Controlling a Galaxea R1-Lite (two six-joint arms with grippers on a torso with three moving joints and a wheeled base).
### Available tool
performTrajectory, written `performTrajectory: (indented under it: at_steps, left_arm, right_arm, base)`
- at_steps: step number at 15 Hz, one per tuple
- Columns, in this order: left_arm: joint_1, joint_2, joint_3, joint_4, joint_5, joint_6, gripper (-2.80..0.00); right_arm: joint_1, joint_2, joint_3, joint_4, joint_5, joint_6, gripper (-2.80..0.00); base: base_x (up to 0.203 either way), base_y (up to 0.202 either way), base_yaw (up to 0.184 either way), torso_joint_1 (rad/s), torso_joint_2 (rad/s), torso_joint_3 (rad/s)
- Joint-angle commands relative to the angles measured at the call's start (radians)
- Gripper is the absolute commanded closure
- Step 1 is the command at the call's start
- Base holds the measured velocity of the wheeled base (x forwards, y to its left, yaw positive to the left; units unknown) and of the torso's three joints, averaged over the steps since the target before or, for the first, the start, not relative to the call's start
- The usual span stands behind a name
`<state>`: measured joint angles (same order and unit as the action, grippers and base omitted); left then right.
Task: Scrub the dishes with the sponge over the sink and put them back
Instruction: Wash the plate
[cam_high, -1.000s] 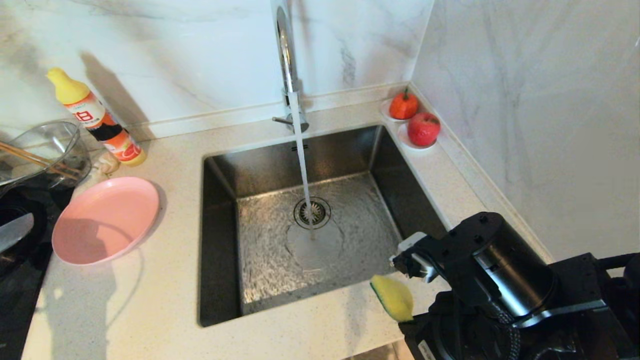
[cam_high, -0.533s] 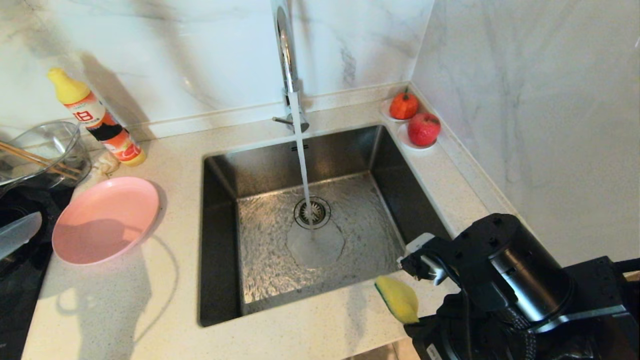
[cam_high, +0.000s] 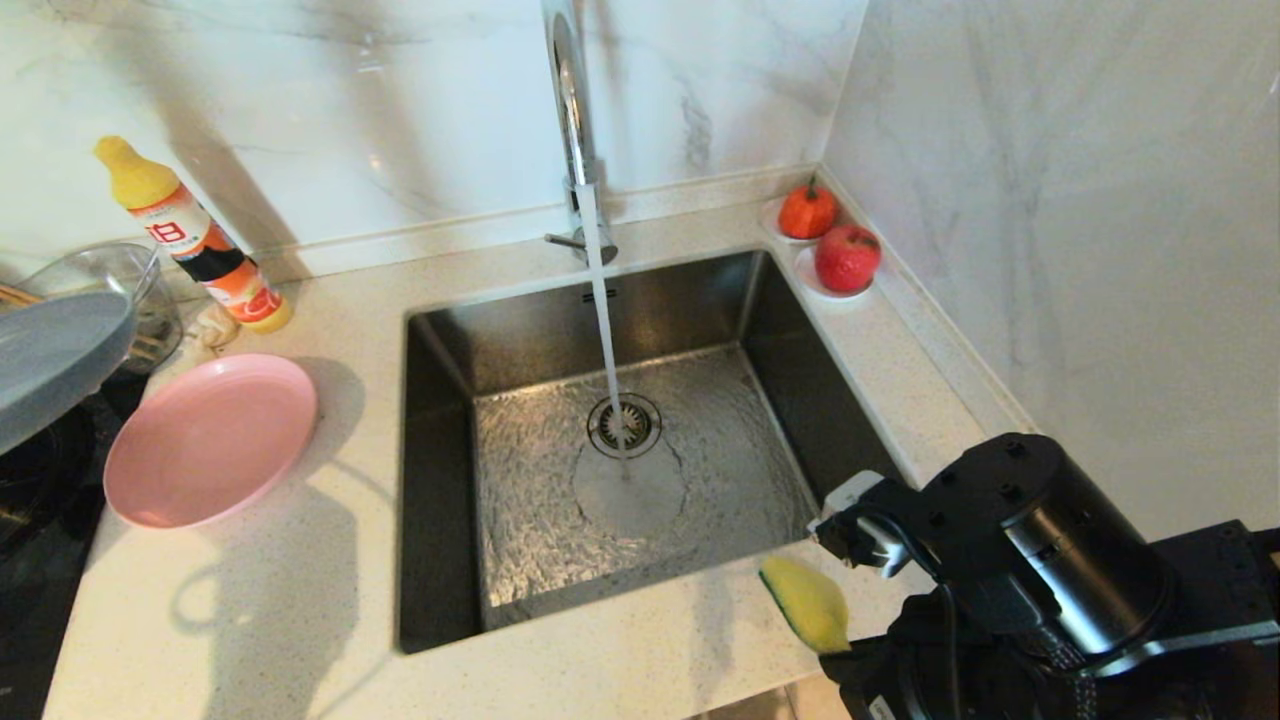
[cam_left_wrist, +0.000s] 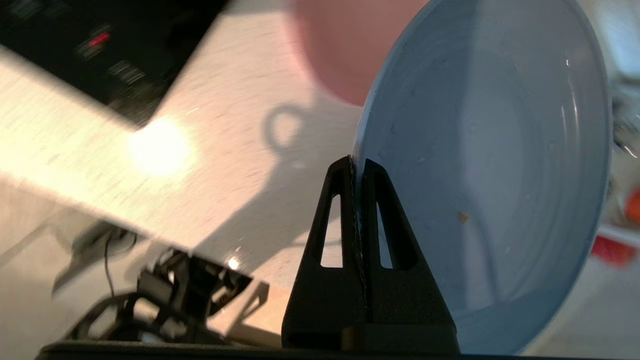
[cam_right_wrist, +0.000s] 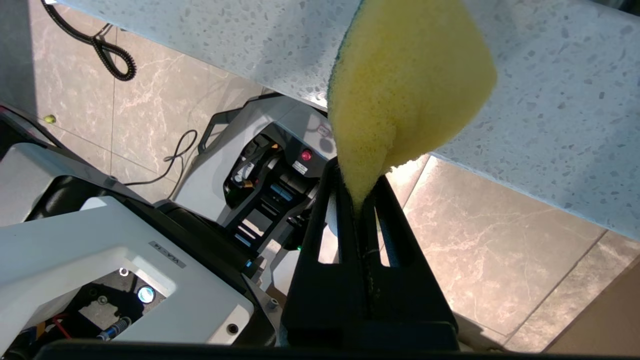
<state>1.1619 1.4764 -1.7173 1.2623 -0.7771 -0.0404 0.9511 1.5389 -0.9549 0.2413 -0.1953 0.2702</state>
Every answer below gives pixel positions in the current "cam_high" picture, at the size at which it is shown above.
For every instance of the orange dish soap bottle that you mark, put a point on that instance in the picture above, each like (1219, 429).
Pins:
(200, 245)

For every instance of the crumpled beige rag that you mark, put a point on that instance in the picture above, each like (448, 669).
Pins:
(215, 325)

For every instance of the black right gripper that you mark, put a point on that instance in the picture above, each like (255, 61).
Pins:
(925, 670)

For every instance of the black induction cooktop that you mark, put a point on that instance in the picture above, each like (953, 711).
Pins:
(40, 560)

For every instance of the metal drain strainer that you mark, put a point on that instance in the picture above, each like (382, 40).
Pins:
(638, 428)

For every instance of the orange toy pumpkin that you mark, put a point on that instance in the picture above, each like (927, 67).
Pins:
(806, 213)

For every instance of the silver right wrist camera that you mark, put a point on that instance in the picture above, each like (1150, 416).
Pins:
(870, 520)

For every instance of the light blue plate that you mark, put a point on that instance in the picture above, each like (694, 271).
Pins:
(50, 360)

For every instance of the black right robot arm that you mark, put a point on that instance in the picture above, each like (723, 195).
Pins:
(1070, 550)

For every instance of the pink plate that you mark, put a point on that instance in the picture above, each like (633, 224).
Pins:
(210, 440)

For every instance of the small white dish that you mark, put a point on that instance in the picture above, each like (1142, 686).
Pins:
(768, 228)
(810, 285)

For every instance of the stainless steel sink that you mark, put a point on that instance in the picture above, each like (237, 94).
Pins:
(780, 380)

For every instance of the chrome faucet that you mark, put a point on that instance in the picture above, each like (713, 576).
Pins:
(572, 130)

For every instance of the clear glass bowl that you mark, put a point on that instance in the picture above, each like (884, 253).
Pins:
(150, 290)

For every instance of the yellow green sponge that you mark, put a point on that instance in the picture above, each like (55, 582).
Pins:
(808, 605)

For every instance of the red toy apple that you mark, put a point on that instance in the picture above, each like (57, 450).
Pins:
(847, 260)

